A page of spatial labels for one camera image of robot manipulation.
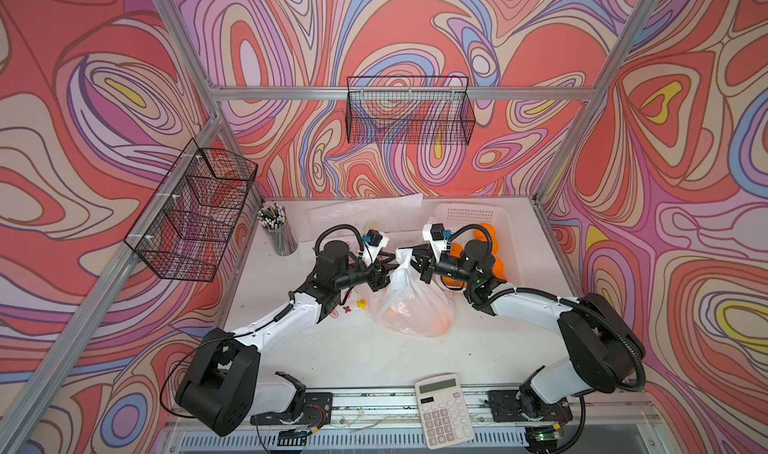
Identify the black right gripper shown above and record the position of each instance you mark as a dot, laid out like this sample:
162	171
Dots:
421	255

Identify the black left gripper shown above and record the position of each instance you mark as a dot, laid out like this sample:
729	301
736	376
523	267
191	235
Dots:
380	281

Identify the white printed plastic bag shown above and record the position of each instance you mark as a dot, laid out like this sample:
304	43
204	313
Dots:
410	306

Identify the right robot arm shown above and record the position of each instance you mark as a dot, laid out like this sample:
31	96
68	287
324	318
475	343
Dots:
603	353

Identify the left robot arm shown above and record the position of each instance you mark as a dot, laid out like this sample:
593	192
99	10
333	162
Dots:
223	385

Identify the orange behind top orange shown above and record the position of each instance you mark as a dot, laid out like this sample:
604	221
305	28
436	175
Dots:
456	250

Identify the right rear orange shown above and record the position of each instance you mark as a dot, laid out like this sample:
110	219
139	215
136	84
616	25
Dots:
489	233

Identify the bottom edge orange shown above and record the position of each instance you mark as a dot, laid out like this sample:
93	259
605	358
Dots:
498	269

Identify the white plastic basket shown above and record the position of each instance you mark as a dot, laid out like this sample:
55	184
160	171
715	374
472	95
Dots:
454	215

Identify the metal pen cup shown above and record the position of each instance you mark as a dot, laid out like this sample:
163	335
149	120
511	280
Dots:
273	220

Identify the pink desk calculator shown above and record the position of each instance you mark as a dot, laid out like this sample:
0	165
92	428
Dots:
443	412

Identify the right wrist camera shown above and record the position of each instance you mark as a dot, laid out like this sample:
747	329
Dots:
437	237

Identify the black wire basket rear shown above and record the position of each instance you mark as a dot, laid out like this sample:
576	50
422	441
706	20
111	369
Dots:
409	110

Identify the black wire basket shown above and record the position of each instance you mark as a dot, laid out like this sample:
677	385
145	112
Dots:
409	110
184	232

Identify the black wire basket left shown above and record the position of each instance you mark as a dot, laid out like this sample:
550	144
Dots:
184	232

